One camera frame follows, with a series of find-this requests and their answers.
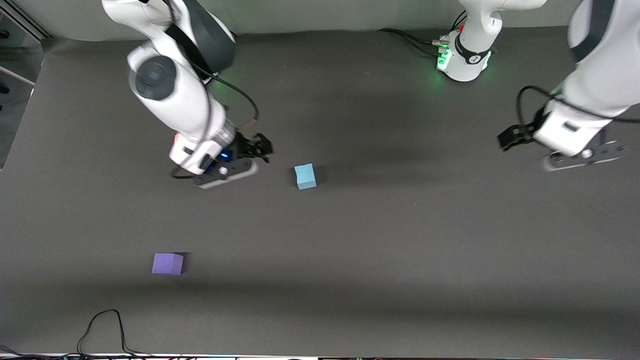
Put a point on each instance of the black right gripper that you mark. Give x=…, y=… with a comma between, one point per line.
x=248, y=146

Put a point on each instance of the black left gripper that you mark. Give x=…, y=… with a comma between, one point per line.
x=520, y=134

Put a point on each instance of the light blue foam block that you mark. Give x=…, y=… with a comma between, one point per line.
x=305, y=176

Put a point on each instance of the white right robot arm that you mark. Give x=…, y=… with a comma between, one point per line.
x=170, y=100

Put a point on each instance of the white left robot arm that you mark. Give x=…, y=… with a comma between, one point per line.
x=600, y=65

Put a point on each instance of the purple foam block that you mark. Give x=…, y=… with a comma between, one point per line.
x=167, y=264

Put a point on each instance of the aluminium frame rail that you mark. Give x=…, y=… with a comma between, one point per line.
x=30, y=22

